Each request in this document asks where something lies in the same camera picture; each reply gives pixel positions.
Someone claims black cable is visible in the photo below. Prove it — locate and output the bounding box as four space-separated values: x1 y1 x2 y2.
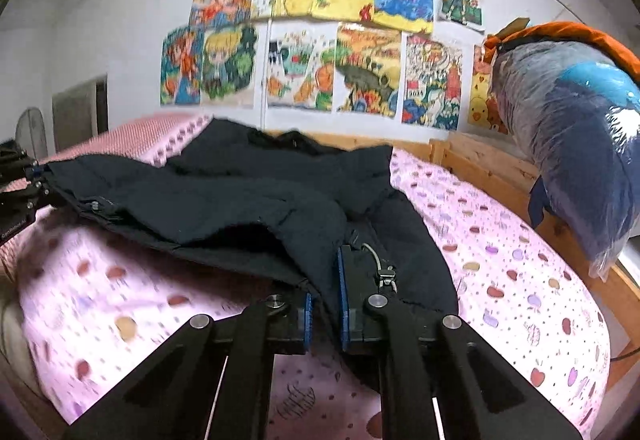
607 335 640 363

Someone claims blue quilt in plastic bag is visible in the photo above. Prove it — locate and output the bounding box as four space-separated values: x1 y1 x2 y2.
492 37 640 278

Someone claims pink apple-print bedsheet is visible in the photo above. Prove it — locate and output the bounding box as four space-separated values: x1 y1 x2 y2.
15 117 613 440

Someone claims wooden bed frame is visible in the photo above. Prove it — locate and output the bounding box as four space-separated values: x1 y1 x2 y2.
265 130 640 391

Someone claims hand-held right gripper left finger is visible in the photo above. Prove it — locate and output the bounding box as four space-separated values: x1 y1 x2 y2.
65 292 313 440

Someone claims orange cloth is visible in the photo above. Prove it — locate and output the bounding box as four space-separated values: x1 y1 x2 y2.
482 20 640 85

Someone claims red checkered blanket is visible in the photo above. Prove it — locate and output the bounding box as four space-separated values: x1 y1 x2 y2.
0 112 211 281

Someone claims grey door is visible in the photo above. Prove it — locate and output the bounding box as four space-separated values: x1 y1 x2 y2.
51 74 108 153

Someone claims electric fan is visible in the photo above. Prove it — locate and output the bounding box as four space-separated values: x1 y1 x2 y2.
15 107 48 158

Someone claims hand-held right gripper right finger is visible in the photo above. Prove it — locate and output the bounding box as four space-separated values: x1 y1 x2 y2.
336 244 583 440

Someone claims black padded jacket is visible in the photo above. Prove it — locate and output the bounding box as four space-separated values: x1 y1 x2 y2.
40 117 461 386

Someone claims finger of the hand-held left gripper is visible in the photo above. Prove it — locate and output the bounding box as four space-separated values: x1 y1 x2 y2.
0 180 52 211
0 141 42 181

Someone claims group of colourful wall drawings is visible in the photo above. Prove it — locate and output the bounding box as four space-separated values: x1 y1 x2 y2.
160 0 506 135

